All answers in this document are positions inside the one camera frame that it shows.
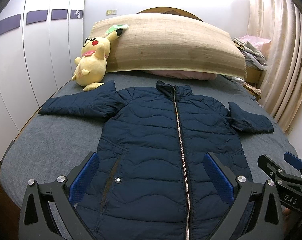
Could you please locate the navy blue puffer jacket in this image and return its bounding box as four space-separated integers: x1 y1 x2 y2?
40 81 274 239

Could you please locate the pile of clothes and papers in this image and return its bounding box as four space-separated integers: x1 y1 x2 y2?
232 37 268 71

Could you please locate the grey bed sheet mattress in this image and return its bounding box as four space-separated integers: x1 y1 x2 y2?
0 71 302 240

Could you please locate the yellow Pikachu plush toy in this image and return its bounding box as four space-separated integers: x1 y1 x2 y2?
71 30 124 92

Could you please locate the pink pillow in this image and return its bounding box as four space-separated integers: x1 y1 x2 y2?
146 70 217 80

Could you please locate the white wardrobe with purple panels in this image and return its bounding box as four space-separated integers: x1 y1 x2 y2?
0 0 85 159

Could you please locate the green paper tag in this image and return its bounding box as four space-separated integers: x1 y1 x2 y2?
105 24 129 34

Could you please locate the beige curtain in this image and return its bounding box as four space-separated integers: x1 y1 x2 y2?
247 0 302 132

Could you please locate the wooden headboard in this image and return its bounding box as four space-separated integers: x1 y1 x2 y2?
139 7 202 21

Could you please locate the wall switch plate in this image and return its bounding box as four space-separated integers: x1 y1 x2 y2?
106 10 117 16

